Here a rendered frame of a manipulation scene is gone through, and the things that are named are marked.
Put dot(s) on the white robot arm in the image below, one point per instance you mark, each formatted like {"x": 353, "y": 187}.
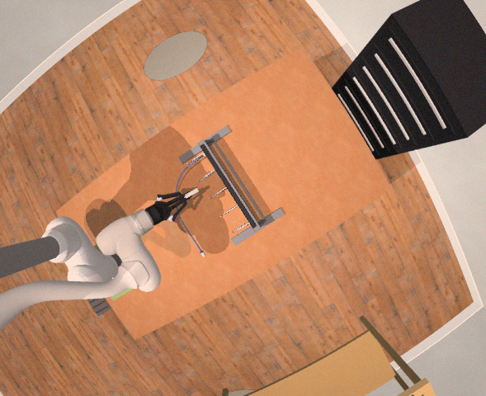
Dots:
{"x": 65, "y": 241}

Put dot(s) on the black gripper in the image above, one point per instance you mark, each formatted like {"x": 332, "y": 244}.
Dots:
{"x": 165, "y": 210}

